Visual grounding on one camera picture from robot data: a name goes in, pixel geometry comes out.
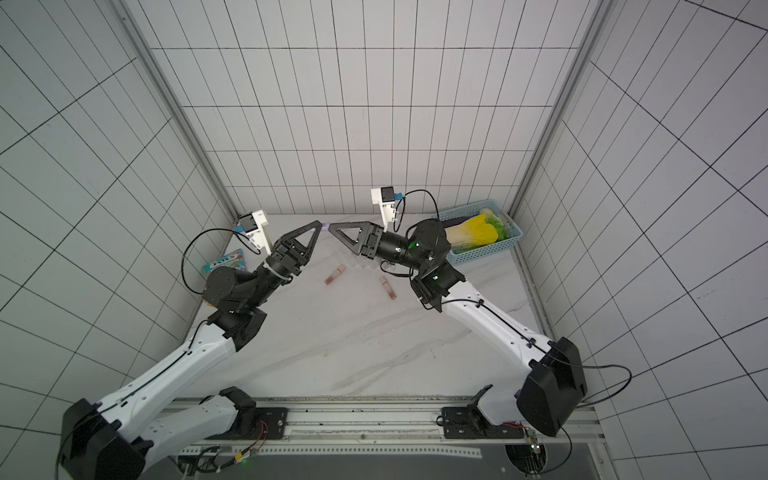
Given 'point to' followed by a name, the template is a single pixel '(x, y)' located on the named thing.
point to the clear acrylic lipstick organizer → (367, 263)
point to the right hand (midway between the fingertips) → (320, 239)
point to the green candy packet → (233, 259)
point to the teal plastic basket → (474, 209)
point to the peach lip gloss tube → (338, 271)
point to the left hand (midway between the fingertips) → (322, 229)
